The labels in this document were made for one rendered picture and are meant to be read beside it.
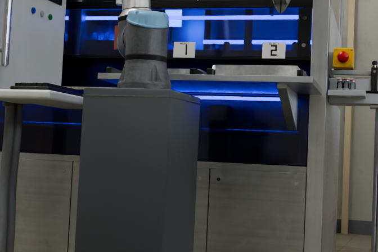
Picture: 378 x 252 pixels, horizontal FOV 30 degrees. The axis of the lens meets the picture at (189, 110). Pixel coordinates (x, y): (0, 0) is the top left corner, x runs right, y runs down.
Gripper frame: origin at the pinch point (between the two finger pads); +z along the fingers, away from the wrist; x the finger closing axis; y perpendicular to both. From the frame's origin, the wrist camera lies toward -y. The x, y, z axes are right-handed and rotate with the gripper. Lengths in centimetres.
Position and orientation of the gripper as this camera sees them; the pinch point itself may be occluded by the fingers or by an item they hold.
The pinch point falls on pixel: (280, 9)
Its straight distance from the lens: 226.6
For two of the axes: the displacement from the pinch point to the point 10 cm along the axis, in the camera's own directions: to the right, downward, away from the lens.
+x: 9.7, 0.3, -2.6
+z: -0.5, 10.0, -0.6
